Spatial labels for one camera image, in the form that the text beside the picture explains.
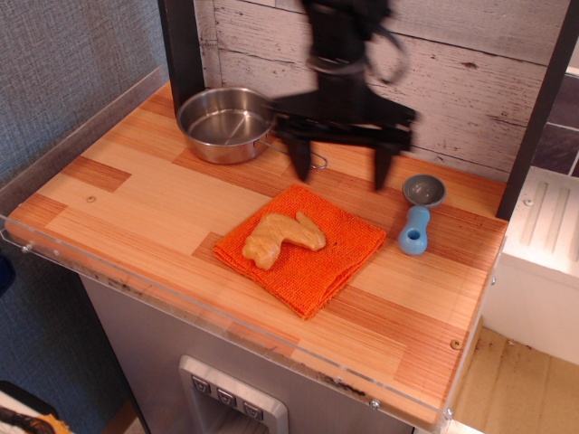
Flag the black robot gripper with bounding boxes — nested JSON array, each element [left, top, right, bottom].
[[272, 71, 417, 191]]

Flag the blue and grey toy spoon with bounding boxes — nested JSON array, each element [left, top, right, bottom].
[[397, 174, 446, 256]]

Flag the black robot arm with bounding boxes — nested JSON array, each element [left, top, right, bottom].
[[271, 1, 417, 190]]

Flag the tan toy chicken piece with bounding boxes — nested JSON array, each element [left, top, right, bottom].
[[242, 211, 327, 270]]

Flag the orange folded cloth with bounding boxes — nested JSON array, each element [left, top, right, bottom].
[[214, 185, 386, 319]]

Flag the clear acrylic table guard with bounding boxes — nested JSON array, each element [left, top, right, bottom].
[[5, 206, 506, 431]]

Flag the white toy sink unit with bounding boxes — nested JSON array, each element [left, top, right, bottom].
[[482, 167, 578, 363]]

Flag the grey toy fridge cabinet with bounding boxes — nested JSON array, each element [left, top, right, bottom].
[[81, 277, 413, 433]]

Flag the silver dispenser panel with buttons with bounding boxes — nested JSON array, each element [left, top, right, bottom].
[[179, 355, 290, 433]]

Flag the yellow object at bottom left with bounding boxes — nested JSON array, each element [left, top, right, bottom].
[[40, 415, 71, 434]]

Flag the stainless steel pot with handle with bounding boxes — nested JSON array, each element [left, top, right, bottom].
[[176, 86, 328, 171]]

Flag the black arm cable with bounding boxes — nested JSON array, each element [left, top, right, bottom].
[[365, 22, 411, 85]]

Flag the dark vertical post left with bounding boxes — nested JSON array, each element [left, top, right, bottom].
[[157, 0, 205, 113]]

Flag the dark vertical post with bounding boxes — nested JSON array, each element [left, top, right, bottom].
[[157, 0, 205, 113], [496, 0, 578, 221]]

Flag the dark vertical post right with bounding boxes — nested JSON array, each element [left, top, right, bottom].
[[496, 0, 578, 221]]

